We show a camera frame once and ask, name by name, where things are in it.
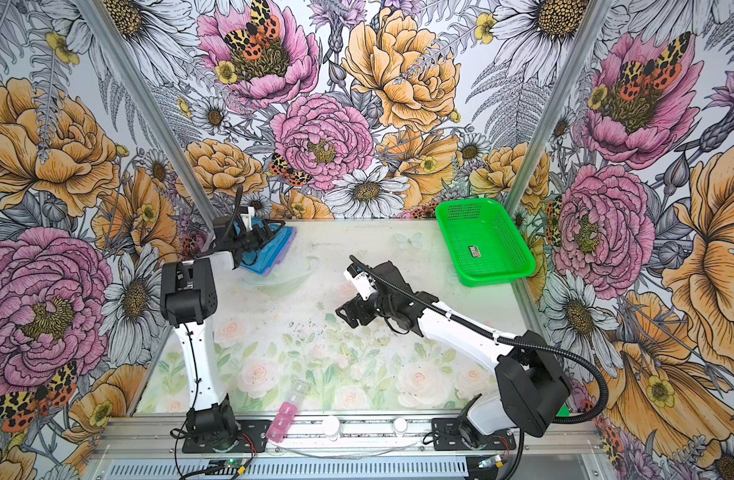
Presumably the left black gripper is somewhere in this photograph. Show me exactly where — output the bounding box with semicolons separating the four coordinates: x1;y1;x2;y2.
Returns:
232;216;285;250

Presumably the light blue t shirt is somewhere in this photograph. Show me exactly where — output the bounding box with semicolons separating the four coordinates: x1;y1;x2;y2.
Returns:
240;217;293;275

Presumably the green plastic basket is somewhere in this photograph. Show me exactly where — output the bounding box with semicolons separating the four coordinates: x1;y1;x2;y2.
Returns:
435;198;536;288

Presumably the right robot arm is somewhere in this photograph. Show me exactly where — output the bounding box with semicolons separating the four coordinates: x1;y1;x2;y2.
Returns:
336;259;570;449

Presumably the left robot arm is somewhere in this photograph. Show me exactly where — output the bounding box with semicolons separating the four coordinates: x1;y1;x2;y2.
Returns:
159;205;290;451

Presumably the white bottle cap right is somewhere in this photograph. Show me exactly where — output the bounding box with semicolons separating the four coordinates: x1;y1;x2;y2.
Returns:
392;417;408;437

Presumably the white bottle cap left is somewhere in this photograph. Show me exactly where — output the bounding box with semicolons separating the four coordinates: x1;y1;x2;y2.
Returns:
321;415;341;441

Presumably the pink clear plastic bottle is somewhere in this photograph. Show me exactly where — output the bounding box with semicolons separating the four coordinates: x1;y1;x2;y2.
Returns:
266;381;310;444

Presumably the white bottle green cap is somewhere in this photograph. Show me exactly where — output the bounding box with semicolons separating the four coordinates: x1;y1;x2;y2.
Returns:
557;405;571;418

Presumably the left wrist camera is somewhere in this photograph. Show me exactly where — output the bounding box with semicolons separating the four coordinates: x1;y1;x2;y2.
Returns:
239;205;255;231

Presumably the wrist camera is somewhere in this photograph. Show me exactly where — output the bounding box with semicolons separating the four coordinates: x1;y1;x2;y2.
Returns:
239;205;255;231
344;263;377;301

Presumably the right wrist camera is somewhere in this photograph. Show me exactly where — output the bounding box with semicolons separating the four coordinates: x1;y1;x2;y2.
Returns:
344;263;377;301

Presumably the left black corrugated cable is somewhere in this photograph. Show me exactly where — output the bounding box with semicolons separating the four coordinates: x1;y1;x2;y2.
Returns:
173;184;246;445

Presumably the black corrugated cable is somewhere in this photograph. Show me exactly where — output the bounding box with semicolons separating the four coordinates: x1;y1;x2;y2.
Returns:
173;184;246;445
348;254;610;426

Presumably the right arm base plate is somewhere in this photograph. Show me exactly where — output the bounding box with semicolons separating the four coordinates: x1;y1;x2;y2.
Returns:
431;417;517;452

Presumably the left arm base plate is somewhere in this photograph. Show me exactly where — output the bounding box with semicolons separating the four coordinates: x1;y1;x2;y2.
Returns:
181;420;271;454

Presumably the right black corrugated cable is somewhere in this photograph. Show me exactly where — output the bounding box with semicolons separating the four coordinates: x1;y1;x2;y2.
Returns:
348;254;610;426

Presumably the aluminium front rail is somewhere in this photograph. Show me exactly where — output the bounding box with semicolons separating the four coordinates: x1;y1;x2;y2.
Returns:
90;413;608;462

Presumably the left aluminium corner post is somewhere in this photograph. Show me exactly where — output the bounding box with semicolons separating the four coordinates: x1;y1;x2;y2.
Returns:
77;1;217;229

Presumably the aluminium corner post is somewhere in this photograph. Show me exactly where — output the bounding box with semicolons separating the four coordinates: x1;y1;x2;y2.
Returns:
77;1;217;229
505;0;613;215

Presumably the right aluminium corner post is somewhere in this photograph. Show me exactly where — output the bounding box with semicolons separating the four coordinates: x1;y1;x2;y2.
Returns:
505;0;613;215

